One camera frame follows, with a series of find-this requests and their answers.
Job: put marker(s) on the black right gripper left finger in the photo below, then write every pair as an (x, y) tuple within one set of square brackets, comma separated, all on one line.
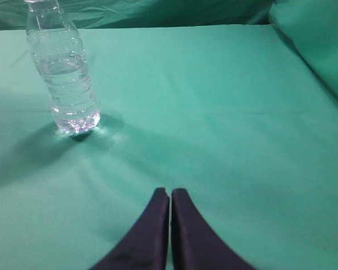
[(145, 245)]

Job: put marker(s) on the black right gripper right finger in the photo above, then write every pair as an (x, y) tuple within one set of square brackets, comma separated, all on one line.
[(194, 244)]

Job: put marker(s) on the clear plastic water bottle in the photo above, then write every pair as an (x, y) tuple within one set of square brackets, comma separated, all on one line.
[(59, 56)]

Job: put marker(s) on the green backdrop cloth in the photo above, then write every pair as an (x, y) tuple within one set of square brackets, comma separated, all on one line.
[(311, 27)]

